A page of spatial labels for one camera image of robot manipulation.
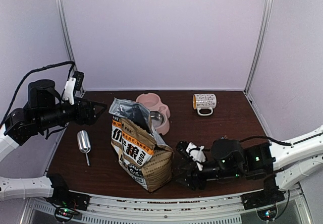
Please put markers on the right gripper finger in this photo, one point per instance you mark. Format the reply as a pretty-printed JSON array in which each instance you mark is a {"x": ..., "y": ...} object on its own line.
[
  {"x": 184, "y": 168},
  {"x": 183, "y": 181}
]

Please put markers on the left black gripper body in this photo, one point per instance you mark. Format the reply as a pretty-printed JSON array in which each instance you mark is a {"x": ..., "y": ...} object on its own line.
[{"x": 80, "y": 118}]

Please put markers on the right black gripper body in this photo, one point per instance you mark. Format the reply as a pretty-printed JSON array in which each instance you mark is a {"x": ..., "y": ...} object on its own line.
[{"x": 194, "y": 177}]

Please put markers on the dog food bag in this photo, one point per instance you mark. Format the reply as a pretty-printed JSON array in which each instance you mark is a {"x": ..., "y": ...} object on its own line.
[{"x": 142, "y": 152}]

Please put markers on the pink double pet bowl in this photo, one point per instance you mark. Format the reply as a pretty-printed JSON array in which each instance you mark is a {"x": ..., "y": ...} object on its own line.
[{"x": 153, "y": 102}]

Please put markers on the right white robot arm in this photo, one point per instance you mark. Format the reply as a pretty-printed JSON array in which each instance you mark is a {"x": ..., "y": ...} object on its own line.
[{"x": 283, "y": 163}]

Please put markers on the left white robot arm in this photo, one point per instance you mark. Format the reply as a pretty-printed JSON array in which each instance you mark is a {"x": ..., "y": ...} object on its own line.
[{"x": 44, "y": 110}]

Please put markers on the metal food scoop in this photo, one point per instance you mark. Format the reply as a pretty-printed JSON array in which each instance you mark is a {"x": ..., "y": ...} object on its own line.
[{"x": 84, "y": 144}]

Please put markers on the white patterned mug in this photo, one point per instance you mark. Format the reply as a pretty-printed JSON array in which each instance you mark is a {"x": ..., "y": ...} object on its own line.
[{"x": 204, "y": 104}]

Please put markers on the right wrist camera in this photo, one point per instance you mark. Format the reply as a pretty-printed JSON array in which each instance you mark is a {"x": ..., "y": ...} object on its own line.
[{"x": 192, "y": 153}]

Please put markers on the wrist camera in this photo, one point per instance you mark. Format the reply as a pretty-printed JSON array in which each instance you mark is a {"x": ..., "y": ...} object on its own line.
[
  {"x": 192, "y": 153},
  {"x": 72, "y": 85}
]

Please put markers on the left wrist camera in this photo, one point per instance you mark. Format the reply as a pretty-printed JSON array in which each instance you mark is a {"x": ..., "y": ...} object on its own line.
[{"x": 72, "y": 85}]

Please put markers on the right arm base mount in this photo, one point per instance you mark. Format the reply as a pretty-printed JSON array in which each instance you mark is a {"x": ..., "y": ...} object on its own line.
[{"x": 265, "y": 201}]

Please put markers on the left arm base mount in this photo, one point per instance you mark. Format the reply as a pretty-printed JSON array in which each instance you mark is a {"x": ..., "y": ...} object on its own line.
[{"x": 68, "y": 207}]

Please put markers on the left aluminium frame post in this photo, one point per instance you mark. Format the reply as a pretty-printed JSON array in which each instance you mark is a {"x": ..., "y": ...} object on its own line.
[{"x": 64, "y": 28}]

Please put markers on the aluminium frame post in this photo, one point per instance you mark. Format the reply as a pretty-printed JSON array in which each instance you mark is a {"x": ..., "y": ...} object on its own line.
[
  {"x": 64, "y": 28},
  {"x": 266, "y": 15}
]

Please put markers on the right aluminium frame post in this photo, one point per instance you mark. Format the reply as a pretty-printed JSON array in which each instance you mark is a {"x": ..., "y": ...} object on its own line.
[{"x": 266, "y": 15}]

